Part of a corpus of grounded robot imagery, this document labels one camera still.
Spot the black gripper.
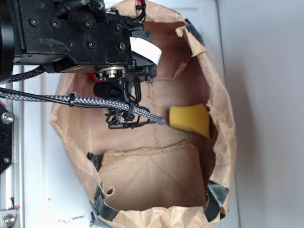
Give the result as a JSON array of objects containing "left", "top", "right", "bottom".
[{"left": 13, "top": 0, "right": 162, "bottom": 84}]

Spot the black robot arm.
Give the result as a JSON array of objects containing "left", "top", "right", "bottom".
[{"left": 0, "top": 0, "right": 162, "bottom": 84}]

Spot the yellow sponge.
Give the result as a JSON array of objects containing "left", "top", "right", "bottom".
[{"left": 169, "top": 104, "right": 210, "bottom": 139}]

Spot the brown paper bag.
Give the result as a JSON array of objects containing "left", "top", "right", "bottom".
[{"left": 50, "top": 1, "right": 237, "bottom": 228}]

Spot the grey braided cable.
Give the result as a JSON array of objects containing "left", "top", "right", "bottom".
[{"left": 0, "top": 65, "right": 166, "bottom": 126}]

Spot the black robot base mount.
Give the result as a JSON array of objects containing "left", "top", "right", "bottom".
[{"left": 0, "top": 102, "right": 14, "bottom": 174}]

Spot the aluminium extrusion rail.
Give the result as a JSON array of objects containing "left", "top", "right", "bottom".
[{"left": 0, "top": 64, "right": 26, "bottom": 228}]

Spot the silver corner bracket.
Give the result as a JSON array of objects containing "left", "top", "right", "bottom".
[{"left": 0, "top": 209, "right": 20, "bottom": 228}]

